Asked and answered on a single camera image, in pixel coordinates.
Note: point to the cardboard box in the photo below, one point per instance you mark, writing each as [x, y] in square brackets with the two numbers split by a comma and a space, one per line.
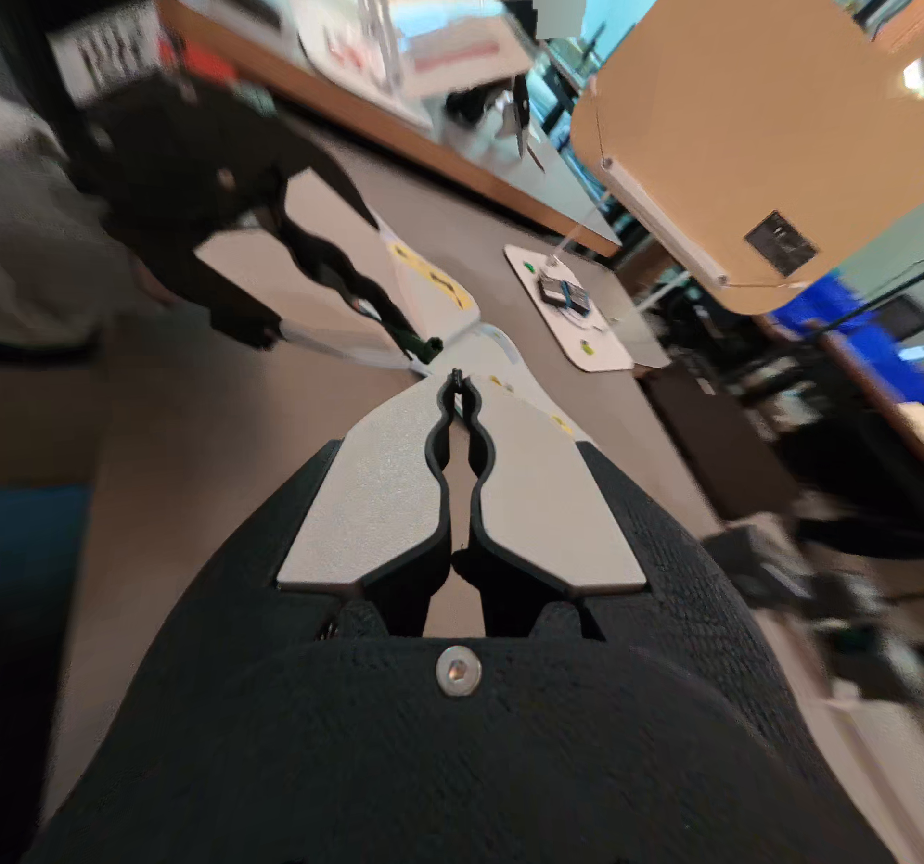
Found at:
[43, 431]

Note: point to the open lego instruction booklet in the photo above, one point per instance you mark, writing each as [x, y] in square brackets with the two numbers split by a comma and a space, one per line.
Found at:
[433, 287]

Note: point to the black and white tool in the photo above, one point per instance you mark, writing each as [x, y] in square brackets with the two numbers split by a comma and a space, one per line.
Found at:
[476, 110]

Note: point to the black and blue lego build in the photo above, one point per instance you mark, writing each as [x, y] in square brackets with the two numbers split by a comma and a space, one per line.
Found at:
[563, 294]

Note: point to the blue chair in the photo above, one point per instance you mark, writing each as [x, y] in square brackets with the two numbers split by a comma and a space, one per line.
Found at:
[852, 334]

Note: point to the dark green lego piece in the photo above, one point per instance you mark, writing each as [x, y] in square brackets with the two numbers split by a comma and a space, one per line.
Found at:
[427, 346]

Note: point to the wooden-edged grey table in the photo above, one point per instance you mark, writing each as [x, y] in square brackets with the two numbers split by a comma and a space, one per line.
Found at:
[548, 193]

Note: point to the clear acrylic rod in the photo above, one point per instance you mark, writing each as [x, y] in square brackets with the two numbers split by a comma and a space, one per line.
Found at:
[577, 232]

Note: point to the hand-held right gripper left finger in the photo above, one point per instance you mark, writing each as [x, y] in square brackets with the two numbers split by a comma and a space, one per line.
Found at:
[368, 510]

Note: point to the white stand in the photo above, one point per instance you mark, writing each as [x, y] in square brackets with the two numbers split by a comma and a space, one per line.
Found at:
[339, 41]

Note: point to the small black lego piece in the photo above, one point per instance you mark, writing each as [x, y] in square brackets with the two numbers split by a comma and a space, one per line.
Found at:
[456, 382]

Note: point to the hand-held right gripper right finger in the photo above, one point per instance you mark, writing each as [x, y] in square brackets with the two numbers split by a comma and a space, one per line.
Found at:
[556, 510]

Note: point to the person's left forearm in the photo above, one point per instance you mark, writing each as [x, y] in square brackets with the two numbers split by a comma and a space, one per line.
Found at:
[43, 243]

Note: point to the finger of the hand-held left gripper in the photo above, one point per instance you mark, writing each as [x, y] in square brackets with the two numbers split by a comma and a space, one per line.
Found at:
[325, 218]
[267, 276]

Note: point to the blue container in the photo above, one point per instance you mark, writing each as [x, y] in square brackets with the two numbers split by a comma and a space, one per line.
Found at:
[43, 546]

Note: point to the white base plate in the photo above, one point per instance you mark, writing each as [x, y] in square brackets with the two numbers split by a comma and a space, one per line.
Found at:
[606, 341]

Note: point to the wooden overhead board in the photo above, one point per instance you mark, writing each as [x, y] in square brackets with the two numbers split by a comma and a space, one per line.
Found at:
[758, 121]

